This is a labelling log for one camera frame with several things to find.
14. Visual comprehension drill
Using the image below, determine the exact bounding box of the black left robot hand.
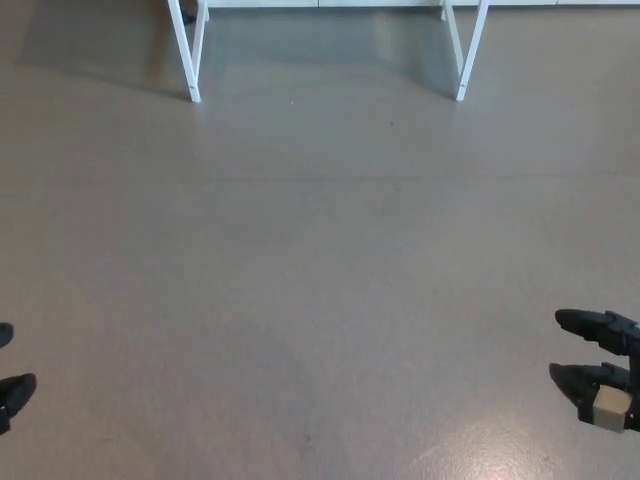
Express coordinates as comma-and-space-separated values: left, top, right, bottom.
0, 322, 38, 436

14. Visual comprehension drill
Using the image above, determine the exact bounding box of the white metal table frame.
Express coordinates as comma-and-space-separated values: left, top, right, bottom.
167, 0, 490, 104

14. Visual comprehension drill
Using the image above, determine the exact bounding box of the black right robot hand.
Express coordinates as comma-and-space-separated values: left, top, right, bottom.
548, 308, 640, 435

